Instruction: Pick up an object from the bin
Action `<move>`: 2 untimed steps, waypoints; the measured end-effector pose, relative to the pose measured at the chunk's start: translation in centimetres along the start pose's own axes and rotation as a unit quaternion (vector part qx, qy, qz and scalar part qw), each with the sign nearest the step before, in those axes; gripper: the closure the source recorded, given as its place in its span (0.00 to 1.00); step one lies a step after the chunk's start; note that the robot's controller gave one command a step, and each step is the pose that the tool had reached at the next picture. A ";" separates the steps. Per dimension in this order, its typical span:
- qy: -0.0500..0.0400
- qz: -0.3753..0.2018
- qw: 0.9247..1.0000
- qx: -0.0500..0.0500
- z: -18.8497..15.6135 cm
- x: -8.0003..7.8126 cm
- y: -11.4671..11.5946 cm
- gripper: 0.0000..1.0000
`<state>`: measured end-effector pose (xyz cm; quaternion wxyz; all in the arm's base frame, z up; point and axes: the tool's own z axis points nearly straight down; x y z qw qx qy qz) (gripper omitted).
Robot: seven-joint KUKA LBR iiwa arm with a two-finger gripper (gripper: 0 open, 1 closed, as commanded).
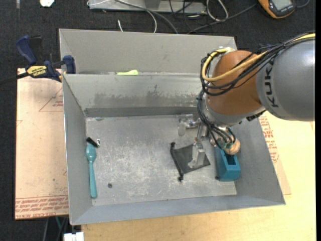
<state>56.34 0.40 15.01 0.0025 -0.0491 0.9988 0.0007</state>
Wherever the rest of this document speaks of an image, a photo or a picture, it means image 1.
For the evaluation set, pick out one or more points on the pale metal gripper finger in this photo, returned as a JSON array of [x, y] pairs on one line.
[[182, 129], [199, 154]]

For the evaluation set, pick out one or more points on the small black clip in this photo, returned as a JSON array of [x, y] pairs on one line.
[[91, 141]]

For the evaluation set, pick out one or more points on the tan ball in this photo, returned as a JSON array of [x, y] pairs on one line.
[[235, 147]]

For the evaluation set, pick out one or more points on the brown cardboard board, red print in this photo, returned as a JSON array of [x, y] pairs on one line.
[[37, 134]]

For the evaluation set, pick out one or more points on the teal blue box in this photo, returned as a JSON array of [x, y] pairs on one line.
[[227, 171]]

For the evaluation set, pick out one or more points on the yellow-green flat thing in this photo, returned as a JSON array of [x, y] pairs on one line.
[[128, 72]]

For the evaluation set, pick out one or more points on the grey metal bin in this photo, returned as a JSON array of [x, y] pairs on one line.
[[138, 159]]

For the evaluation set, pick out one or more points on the teal plastic spoon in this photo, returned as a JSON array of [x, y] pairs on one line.
[[90, 155]]

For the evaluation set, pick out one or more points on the black cloth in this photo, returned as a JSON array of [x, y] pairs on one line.
[[182, 159]]

